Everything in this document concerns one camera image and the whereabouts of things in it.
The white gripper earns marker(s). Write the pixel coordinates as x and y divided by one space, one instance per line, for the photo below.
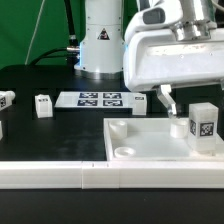
167 46

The white square tabletop part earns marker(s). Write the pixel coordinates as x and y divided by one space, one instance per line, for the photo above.
149 139

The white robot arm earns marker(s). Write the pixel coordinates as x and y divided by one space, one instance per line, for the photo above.
102 50

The white base tag plate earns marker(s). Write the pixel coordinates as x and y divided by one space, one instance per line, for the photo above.
74 99

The white front fence wall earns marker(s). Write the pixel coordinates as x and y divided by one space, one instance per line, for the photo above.
95 175

